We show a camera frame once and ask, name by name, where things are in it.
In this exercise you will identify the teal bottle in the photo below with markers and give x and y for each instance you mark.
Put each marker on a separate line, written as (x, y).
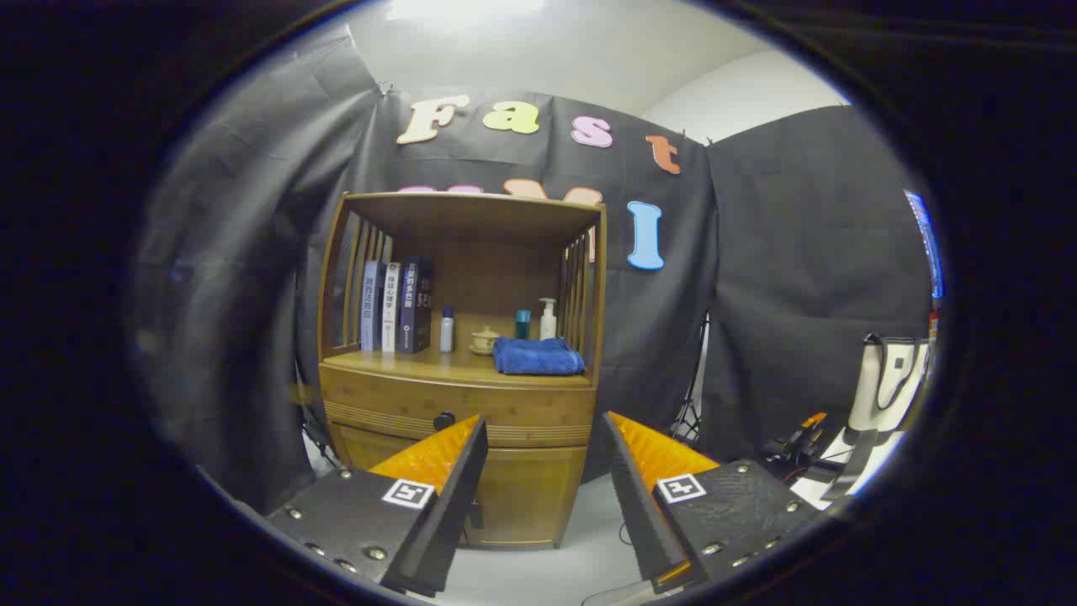
(522, 323)

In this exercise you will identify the wooden cabinet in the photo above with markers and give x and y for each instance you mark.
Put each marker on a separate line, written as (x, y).
(522, 497)

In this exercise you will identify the black and orange gripper device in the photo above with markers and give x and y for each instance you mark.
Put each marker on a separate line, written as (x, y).
(799, 442)

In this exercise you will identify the wooden drawer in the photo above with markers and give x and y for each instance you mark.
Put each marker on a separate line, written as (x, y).
(379, 404)

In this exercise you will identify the blue wall poster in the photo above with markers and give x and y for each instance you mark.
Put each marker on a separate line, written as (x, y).
(925, 244)

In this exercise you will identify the white pump bottle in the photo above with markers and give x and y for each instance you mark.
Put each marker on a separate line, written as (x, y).
(548, 321)

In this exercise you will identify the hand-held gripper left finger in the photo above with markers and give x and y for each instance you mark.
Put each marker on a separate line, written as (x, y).
(458, 497)

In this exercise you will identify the beige lidded tea cup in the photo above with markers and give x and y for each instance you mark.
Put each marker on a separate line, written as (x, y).
(485, 340)

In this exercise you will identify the light blue book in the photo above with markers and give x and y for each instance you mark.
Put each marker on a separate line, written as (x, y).
(368, 303)

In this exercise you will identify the wooden countertop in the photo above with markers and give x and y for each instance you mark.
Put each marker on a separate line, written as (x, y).
(421, 364)

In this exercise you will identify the blue towel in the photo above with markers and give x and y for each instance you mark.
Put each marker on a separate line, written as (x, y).
(537, 355)

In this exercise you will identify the black light stand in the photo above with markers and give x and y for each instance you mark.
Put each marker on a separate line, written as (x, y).
(692, 396)

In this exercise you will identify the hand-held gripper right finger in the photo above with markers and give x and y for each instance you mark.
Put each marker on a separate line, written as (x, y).
(631, 497)

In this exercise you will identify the white bottle blue cap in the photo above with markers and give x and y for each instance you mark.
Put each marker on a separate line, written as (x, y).
(447, 330)

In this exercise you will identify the dark blue book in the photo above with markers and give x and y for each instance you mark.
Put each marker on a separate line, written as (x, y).
(412, 303)

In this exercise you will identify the white book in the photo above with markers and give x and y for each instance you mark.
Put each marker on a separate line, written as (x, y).
(390, 307)

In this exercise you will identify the black drawer knob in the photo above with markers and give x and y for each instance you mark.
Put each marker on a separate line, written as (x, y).
(443, 419)

